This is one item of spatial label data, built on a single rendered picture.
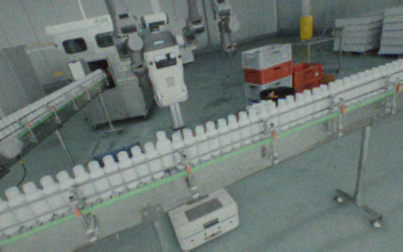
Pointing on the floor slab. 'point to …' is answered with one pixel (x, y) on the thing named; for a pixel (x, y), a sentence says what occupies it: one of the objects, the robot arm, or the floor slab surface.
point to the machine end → (83, 42)
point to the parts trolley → (320, 50)
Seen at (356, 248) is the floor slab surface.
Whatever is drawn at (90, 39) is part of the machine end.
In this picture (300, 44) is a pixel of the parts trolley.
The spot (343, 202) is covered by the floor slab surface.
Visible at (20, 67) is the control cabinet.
